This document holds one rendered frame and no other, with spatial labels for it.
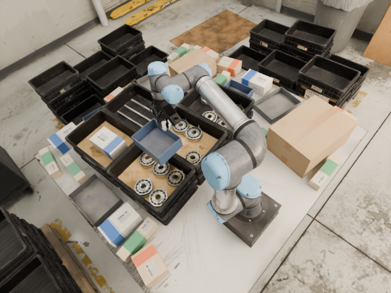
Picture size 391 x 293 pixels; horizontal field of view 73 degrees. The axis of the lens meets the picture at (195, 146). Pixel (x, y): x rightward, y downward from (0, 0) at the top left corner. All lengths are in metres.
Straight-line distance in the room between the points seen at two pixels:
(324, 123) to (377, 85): 1.88
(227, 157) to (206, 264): 0.77
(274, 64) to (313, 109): 1.21
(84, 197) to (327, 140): 1.45
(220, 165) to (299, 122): 0.93
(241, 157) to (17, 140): 2.96
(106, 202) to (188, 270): 0.63
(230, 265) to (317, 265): 0.96
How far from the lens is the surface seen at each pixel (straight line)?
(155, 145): 1.34
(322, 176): 1.65
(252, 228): 1.39
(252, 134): 0.87
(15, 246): 2.15
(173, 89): 1.00
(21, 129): 3.58
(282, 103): 2.01
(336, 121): 1.72
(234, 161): 0.81
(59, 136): 2.02
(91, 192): 1.77
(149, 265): 1.42
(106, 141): 1.65
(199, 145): 1.59
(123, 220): 1.52
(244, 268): 1.45
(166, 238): 1.52
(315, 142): 1.59
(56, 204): 2.75
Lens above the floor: 2.13
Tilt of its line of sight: 55 degrees down
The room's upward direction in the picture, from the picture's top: 10 degrees counter-clockwise
